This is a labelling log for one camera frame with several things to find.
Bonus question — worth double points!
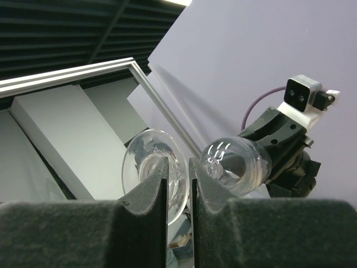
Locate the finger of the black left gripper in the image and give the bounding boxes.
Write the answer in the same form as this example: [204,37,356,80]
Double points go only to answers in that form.
[238,107,304,148]

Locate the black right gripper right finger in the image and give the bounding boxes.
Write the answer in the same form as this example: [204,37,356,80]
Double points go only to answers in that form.
[189,158,356,267]

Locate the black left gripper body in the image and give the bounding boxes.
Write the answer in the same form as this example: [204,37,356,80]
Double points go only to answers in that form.
[267,135,321,198]

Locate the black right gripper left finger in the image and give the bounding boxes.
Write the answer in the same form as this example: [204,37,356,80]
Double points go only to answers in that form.
[1,157,169,267]

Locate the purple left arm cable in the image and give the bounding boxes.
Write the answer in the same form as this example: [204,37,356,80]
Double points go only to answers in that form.
[240,87,287,131]

